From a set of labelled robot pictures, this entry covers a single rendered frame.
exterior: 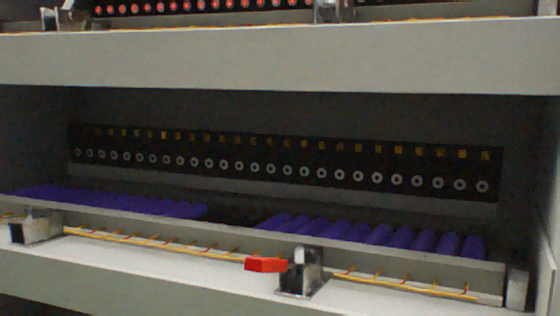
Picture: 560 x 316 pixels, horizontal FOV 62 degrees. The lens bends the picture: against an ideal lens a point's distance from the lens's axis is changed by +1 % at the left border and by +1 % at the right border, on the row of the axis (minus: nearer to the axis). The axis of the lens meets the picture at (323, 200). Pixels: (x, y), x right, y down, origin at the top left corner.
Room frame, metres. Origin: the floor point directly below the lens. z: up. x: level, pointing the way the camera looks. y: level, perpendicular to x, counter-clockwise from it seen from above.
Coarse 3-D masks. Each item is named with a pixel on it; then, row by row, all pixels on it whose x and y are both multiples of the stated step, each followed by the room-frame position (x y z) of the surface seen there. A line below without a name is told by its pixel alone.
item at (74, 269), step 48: (0, 192) 0.57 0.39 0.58; (240, 192) 0.53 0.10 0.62; (288, 192) 0.51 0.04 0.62; (336, 192) 0.49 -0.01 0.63; (384, 192) 0.47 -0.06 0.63; (0, 240) 0.43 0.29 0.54; (96, 240) 0.44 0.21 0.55; (528, 240) 0.42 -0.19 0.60; (0, 288) 0.43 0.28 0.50; (48, 288) 0.40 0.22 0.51; (96, 288) 0.38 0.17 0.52; (144, 288) 0.36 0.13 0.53; (192, 288) 0.34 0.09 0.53; (240, 288) 0.34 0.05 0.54; (336, 288) 0.34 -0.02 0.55; (384, 288) 0.34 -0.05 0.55; (528, 288) 0.35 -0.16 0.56
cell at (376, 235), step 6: (378, 228) 0.42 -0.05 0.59; (384, 228) 0.42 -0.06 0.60; (390, 228) 0.43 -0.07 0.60; (372, 234) 0.40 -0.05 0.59; (378, 234) 0.40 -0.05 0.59; (384, 234) 0.41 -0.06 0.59; (390, 234) 0.42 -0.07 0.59; (366, 240) 0.38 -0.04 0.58; (372, 240) 0.39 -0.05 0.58; (378, 240) 0.39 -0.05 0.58; (384, 240) 0.40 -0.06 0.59
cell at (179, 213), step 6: (192, 204) 0.49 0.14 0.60; (198, 204) 0.50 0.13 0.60; (204, 204) 0.50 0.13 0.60; (174, 210) 0.47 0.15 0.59; (180, 210) 0.47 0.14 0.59; (186, 210) 0.47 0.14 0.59; (192, 210) 0.48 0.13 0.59; (198, 210) 0.49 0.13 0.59; (204, 210) 0.50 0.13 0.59; (174, 216) 0.46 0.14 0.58; (180, 216) 0.46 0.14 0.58; (186, 216) 0.47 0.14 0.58; (192, 216) 0.48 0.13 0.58
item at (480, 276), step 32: (64, 224) 0.46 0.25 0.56; (96, 224) 0.44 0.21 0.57; (128, 224) 0.43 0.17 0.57; (160, 224) 0.41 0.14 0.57; (192, 224) 0.41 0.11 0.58; (224, 256) 0.37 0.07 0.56; (288, 256) 0.37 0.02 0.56; (352, 256) 0.35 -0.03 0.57; (384, 256) 0.34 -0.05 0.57; (416, 256) 0.34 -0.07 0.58; (448, 256) 0.34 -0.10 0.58; (416, 288) 0.32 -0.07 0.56; (480, 288) 0.32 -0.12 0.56
